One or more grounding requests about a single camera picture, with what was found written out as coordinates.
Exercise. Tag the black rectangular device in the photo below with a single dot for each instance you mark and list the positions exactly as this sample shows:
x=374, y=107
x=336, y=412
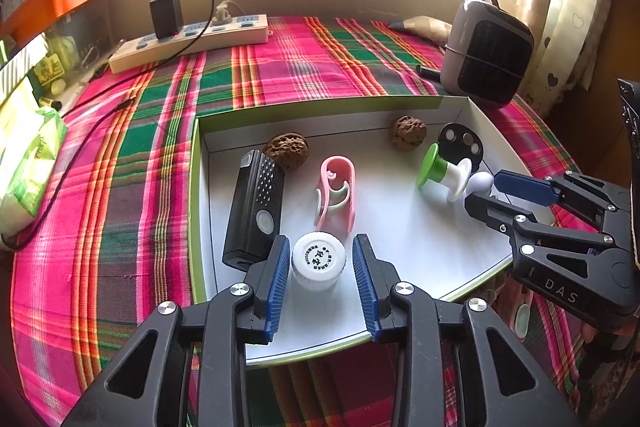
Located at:
x=250, y=217

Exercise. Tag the white round bottle cap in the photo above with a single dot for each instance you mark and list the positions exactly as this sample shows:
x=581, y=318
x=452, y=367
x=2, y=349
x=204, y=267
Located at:
x=318, y=257

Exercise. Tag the black charger adapter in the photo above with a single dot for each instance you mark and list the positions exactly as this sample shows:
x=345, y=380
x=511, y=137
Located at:
x=167, y=14

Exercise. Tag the green tissue pack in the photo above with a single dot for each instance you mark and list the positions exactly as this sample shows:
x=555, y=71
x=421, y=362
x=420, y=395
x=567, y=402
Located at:
x=30, y=157

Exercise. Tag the white green cardboard box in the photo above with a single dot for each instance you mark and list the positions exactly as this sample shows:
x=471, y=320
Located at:
x=400, y=247

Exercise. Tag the white power strip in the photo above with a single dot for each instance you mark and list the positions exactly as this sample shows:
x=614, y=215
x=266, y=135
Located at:
x=225, y=38

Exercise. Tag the brown walnut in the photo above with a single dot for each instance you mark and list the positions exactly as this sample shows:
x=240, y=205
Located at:
x=407, y=130
x=286, y=151

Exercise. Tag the grey black space heater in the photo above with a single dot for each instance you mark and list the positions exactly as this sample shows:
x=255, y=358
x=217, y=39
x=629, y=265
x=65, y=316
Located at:
x=485, y=57

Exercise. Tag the green white spool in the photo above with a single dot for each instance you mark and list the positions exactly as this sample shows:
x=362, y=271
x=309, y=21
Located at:
x=457, y=182

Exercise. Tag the beige cloth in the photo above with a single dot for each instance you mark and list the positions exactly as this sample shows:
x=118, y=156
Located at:
x=425, y=28

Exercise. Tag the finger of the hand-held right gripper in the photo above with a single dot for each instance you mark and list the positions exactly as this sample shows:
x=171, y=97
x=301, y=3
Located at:
x=500, y=212
x=525, y=188

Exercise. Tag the green white flat box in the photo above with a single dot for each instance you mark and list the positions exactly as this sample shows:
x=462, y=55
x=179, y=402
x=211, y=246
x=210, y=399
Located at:
x=20, y=62

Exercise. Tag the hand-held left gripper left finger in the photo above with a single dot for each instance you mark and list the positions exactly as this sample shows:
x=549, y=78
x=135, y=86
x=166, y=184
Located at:
x=280, y=287

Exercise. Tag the black round disc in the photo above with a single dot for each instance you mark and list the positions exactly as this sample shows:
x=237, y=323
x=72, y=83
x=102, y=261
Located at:
x=457, y=150

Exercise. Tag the pink green plaid blanket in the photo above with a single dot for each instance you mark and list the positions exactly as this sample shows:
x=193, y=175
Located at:
x=150, y=157

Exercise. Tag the beige heart-print curtain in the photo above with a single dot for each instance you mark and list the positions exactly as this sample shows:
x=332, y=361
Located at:
x=565, y=7

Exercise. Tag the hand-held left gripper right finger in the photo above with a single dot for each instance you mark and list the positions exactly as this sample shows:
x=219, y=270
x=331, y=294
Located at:
x=365, y=287

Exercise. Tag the white plug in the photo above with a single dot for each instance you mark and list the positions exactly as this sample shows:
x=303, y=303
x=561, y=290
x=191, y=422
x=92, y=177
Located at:
x=223, y=13

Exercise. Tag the small green packet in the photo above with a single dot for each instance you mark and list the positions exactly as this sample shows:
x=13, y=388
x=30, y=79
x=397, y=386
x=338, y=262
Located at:
x=49, y=69

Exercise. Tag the pink plastic clip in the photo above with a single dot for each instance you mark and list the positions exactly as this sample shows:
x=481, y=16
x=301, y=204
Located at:
x=332, y=165

